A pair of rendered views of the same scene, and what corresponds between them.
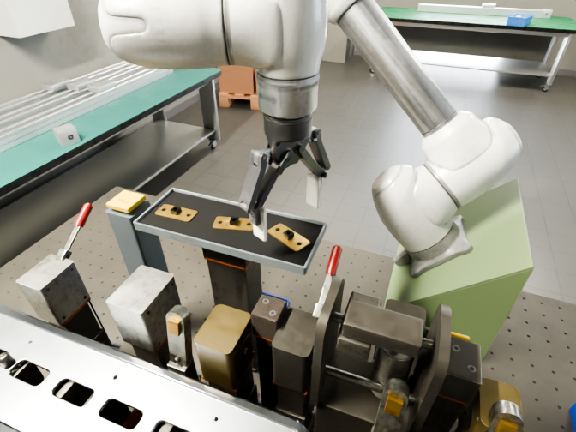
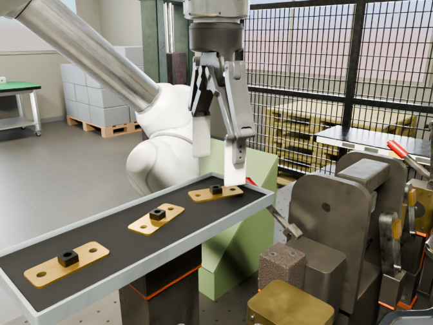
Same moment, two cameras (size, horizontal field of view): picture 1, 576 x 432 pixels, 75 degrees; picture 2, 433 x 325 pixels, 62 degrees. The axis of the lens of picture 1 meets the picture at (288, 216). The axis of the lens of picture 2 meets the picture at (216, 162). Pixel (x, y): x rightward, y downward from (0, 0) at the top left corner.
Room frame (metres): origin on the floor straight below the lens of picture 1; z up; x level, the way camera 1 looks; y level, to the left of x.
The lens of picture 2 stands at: (0.35, 0.49, 1.40)
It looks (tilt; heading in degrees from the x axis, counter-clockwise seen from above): 19 degrees down; 293
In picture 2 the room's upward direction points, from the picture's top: straight up
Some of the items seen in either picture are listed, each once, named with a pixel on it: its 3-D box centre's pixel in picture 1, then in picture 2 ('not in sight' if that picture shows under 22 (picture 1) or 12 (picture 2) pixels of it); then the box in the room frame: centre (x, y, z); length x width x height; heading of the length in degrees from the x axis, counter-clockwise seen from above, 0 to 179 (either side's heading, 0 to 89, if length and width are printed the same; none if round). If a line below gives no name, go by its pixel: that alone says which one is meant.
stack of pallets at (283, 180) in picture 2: not in sight; (335, 153); (0.54, -2.82, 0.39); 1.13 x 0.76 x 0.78; 158
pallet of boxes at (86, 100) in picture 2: not in sight; (106, 87); (4.22, -4.24, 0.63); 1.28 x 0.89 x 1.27; 158
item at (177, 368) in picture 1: (191, 399); not in sight; (0.39, 0.20, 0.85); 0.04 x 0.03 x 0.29; 69
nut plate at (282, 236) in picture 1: (288, 235); (215, 190); (0.55, 0.00, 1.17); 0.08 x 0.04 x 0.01; 45
